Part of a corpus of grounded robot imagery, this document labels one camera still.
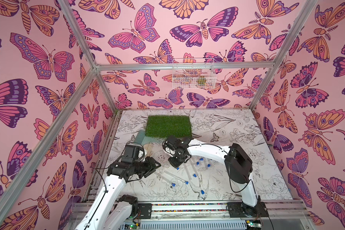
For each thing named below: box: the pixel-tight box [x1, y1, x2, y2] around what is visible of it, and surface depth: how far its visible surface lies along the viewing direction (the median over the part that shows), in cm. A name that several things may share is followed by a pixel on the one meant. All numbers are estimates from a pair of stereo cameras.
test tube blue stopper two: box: [189, 165, 206, 195], surface depth 87 cm
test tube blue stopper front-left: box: [155, 171, 176, 187], surface depth 87 cm
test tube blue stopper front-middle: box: [163, 170, 189, 185], surface depth 87 cm
